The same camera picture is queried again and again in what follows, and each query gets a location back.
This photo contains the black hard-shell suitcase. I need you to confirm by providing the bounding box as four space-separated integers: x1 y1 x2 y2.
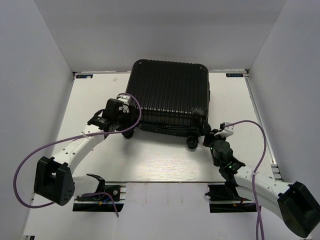
125 59 211 150

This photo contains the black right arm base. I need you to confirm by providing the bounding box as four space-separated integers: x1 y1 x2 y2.
204 184 257 213

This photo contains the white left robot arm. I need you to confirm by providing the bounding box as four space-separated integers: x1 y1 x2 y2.
34 94 142 206

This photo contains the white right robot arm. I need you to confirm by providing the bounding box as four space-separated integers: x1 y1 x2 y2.
203 127 320 238

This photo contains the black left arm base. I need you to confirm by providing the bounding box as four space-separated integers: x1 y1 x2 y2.
72 183 126 213

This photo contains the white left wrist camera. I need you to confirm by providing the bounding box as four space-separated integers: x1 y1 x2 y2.
116 94 133 113

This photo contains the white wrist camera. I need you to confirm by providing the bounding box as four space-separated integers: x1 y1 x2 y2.
116 94 133 113
215 122 234 138

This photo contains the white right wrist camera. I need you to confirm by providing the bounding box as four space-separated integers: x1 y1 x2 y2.
215 122 234 138

